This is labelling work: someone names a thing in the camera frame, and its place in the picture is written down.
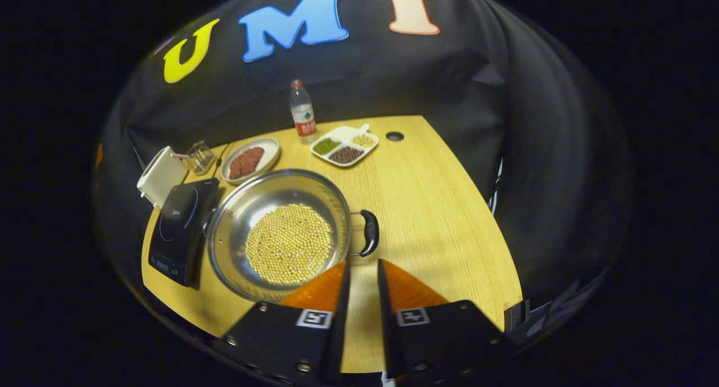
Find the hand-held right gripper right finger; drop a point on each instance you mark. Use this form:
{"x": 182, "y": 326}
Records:
{"x": 387, "y": 331}

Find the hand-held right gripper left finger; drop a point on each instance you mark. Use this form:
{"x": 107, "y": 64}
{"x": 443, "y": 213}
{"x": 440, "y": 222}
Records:
{"x": 341, "y": 331}

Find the stainless steel pot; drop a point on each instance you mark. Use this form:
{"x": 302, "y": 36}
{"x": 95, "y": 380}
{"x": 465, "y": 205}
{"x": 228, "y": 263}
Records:
{"x": 247, "y": 207}

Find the black induction cooktop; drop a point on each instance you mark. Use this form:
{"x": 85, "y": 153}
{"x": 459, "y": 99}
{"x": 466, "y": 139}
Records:
{"x": 180, "y": 230}

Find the pile of yellow soybeans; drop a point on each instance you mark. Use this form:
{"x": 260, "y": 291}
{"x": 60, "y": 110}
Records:
{"x": 289, "y": 244}

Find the pile of dark beans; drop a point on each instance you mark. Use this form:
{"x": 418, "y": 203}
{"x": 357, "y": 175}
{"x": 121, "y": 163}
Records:
{"x": 346, "y": 154}

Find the pile of green beans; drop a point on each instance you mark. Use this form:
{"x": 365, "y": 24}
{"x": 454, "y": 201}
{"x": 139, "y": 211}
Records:
{"x": 326, "y": 146}

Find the red meat slice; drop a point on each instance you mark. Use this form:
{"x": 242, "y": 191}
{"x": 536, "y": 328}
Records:
{"x": 238, "y": 169}
{"x": 253, "y": 156}

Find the small pile of yellow beans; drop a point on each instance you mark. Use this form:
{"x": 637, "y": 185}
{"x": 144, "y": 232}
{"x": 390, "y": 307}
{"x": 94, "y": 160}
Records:
{"x": 364, "y": 140}

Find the white round plate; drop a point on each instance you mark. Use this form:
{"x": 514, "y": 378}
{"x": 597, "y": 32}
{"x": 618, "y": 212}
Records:
{"x": 268, "y": 151}

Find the white divided tray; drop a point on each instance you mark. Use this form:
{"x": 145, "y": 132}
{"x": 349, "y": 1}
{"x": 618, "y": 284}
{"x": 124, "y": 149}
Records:
{"x": 344, "y": 133}

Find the clear water bottle red label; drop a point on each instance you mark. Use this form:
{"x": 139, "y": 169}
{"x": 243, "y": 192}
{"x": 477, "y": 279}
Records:
{"x": 303, "y": 114}

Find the white toaster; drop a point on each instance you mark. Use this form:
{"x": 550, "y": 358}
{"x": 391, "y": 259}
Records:
{"x": 162, "y": 176}

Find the pink stick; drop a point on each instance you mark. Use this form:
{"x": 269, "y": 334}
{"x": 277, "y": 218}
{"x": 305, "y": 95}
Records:
{"x": 181, "y": 156}

